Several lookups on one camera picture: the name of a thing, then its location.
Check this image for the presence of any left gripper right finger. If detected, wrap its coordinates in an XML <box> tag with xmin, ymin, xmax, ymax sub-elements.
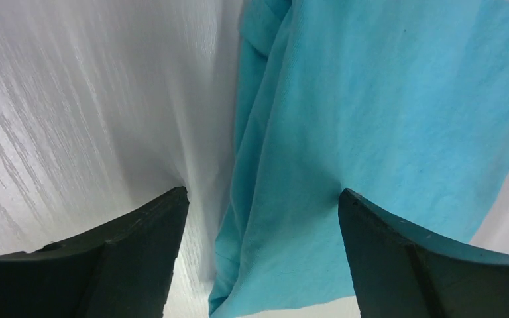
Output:
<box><xmin>338</xmin><ymin>189</ymin><xmax>509</xmax><ymax>317</ymax></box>

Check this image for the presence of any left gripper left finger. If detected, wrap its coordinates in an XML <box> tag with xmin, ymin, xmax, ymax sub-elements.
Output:
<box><xmin>0</xmin><ymin>187</ymin><xmax>189</xmax><ymax>317</ymax></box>

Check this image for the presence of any turquoise t-shirt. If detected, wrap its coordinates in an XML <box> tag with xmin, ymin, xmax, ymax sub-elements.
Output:
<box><xmin>209</xmin><ymin>1</ymin><xmax>509</xmax><ymax>317</ymax></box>

